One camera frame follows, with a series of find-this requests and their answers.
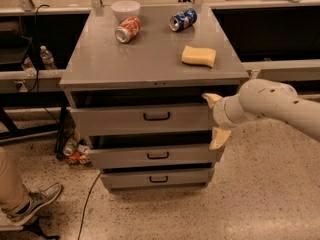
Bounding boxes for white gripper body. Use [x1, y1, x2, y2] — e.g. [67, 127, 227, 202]
[213, 95, 255, 130]

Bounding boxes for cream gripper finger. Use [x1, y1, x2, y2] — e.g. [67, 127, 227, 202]
[202, 93, 221, 109]
[209, 127, 231, 150]

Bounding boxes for grey top drawer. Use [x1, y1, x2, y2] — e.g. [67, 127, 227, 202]
[71, 104, 213, 136]

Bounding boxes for grey drawer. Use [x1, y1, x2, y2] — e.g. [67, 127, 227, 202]
[100, 168, 215, 191]
[71, 104, 213, 136]
[89, 144, 225, 169]

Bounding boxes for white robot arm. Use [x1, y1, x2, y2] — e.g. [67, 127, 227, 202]
[202, 79, 320, 150]

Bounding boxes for grey bottom drawer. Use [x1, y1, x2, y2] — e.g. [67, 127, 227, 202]
[100, 168, 215, 191]

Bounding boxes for grey drawer cabinet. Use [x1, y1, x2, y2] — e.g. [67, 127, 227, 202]
[60, 4, 248, 176]

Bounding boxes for grey middle drawer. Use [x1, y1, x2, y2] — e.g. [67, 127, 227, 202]
[89, 144, 225, 169]

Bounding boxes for yellow sponge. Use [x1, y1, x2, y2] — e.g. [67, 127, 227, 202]
[181, 46, 216, 68]

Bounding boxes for blue soda can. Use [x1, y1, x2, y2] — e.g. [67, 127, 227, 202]
[169, 8, 197, 32]

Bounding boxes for orange soda can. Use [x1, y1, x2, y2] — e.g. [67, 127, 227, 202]
[115, 16, 141, 43]

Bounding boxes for white bowl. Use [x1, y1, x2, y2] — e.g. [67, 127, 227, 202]
[111, 0, 140, 21]

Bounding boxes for snack packets on floor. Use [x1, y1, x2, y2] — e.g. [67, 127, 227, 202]
[63, 138, 91, 166]

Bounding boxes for clear water bottle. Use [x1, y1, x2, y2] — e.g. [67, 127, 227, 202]
[40, 45, 57, 70]

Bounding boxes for khaki trouser leg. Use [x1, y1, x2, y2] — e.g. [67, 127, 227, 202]
[0, 148, 30, 215]

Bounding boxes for grey metal rail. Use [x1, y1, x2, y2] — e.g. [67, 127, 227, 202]
[242, 59, 320, 82]

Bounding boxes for black floor cable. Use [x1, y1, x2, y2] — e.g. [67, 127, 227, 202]
[76, 171, 102, 240]

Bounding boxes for black table frame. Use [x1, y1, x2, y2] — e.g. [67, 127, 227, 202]
[0, 96, 69, 153]

